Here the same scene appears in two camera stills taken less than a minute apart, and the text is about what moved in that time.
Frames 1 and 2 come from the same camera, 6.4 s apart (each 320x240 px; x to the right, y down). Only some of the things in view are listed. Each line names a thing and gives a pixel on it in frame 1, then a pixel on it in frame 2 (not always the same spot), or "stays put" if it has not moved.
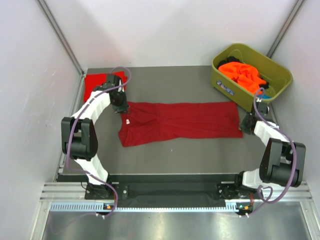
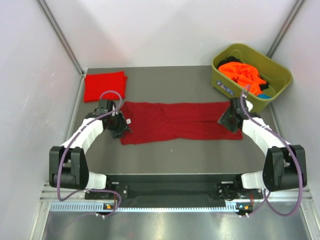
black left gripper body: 120,104 -> 118,124
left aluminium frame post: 62,37 stays put
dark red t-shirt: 149,122 stays put
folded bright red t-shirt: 92,81 stays put
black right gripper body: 243,126 -> 227,119
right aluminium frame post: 286,28 stays put
